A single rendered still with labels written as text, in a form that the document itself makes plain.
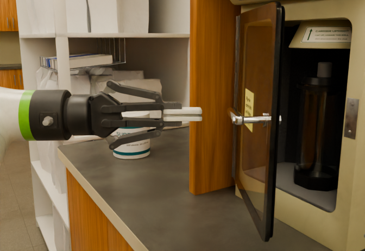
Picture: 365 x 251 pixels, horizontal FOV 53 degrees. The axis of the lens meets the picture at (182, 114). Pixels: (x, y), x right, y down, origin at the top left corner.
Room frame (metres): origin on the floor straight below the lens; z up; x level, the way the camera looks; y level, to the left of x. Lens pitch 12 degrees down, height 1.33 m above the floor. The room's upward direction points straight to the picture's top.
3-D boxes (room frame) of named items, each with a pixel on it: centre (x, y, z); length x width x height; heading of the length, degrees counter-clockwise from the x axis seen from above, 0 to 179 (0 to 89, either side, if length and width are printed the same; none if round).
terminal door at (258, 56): (0.71, -0.14, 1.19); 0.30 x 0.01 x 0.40; 2
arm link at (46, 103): (0.64, 0.23, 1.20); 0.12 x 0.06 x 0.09; 3
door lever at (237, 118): (0.63, -0.11, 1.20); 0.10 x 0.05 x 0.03; 2
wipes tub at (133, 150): (1.22, 0.18, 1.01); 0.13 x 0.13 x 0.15
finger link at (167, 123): (0.65, 0.03, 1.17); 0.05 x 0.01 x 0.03; 93
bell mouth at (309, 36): (0.77, -0.31, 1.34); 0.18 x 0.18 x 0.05
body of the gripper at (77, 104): (0.65, 0.16, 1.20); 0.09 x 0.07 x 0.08; 93
